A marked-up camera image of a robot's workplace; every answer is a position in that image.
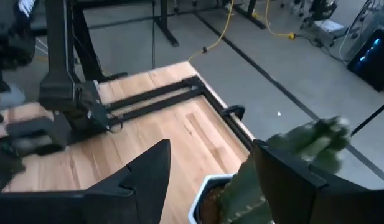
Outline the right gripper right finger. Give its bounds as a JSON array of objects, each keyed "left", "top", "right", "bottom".
[{"left": 252, "top": 139, "right": 384, "bottom": 224}]

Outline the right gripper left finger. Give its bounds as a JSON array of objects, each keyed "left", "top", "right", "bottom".
[{"left": 0, "top": 139, "right": 172, "bottom": 224}]

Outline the green cactus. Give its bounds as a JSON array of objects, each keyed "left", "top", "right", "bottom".
[{"left": 216, "top": 115, "right": 352, "bottom": 224}]

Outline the white hexagonal plant pot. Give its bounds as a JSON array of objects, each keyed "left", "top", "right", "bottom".
[{"left": 187, "top": 174, "right": 236, "bottom": 224}]

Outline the black table clamp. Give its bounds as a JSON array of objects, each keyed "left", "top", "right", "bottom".
[{"left": 221, "top": 105, "right": 246, "bottom": 121}]

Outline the black computer tower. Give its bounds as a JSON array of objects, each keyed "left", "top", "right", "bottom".
[{"left": 347, "top": 27, "right": 384, "bottom": 93}]

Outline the flat white box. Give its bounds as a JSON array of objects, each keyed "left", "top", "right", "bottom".
[{"left": 314, "top": 19, "right": 347, "bottom": 34}]

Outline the black desk leg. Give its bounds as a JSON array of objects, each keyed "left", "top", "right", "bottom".
[
  {"left": 151, "top": 0, "right": 180, "bottom": 48},
  {"left": 232, "top": 0, "right": 268, "bottom": 30}
]

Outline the black office chair base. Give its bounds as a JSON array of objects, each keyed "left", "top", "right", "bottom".
[{"left": 299, "top": 0, "right": 339, "bottom": 30}]

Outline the black aluminium table frame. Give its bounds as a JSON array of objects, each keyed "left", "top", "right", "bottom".
[{"left": 98, "top": 74, "right": 255, "bottom": 150}]

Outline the yellow extension cable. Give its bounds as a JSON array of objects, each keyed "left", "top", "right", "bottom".
[
  {"left": 265, "top": 0, "right": 297, "bottom": 40},
  {"left": 187, "top": 0, "right": 235, "bottom": 62}
]

